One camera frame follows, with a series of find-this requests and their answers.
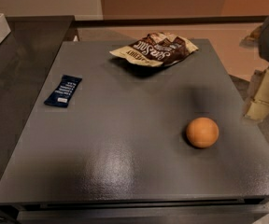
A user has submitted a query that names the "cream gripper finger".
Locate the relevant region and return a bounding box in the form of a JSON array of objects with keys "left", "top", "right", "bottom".
[
  {"left": 244, "top": 25, "right": 262, "bottom": 44},
  {"left": 243, "top": 67, "right": 269, "bottom": 121}
]

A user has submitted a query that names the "orange fruit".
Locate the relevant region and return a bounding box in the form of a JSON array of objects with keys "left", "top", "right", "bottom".
[{"left": 186, "top": 118, "right": 219, "bottom": 148}]

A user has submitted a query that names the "brown chip bag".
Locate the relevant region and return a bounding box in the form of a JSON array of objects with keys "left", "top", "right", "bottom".
[{"left": 110, "top": 32, "right": 198, "bottom": 67}]

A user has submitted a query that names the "dark blue snack bar wrapper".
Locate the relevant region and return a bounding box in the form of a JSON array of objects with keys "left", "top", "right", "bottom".
[{"left": 44, "top": 75, "right": 82, "bottom": 108}]

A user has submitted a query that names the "dark grey drawer cabinet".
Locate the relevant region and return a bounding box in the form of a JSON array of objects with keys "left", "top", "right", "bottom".
[{"left": 0, "top": 39, "right": 269, "bottom": 224}]

